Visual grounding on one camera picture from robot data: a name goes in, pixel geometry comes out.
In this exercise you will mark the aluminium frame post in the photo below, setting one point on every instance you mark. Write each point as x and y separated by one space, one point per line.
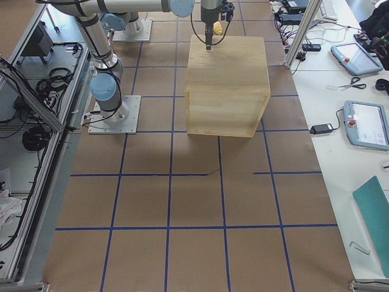
303 28

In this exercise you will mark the black handled scissors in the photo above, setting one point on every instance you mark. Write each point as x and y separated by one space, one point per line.
354 83

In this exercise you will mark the far teach pendant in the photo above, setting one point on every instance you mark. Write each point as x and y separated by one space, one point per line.
355 59

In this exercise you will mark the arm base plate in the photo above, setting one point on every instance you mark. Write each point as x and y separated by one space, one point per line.
136 31
125 119

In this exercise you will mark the toy bread loaf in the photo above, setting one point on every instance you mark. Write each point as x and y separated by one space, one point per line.
217 28

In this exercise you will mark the wooden drawer cabinet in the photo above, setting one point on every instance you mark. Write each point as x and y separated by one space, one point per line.
227 88

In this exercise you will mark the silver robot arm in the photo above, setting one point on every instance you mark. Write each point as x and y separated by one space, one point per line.
105 86
118 21

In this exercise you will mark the metal hex key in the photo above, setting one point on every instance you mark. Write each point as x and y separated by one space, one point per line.
359 248

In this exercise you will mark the green board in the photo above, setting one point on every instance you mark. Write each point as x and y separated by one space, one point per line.
373 206

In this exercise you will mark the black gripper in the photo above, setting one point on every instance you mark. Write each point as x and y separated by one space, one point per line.
208 16

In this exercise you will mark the black power brick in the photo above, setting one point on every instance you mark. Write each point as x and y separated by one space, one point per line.
321 129

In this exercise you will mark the teach pendant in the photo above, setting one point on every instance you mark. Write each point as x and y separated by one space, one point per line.
355 59
366 125

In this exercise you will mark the near teach pendant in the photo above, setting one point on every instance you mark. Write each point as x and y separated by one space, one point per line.
366 125

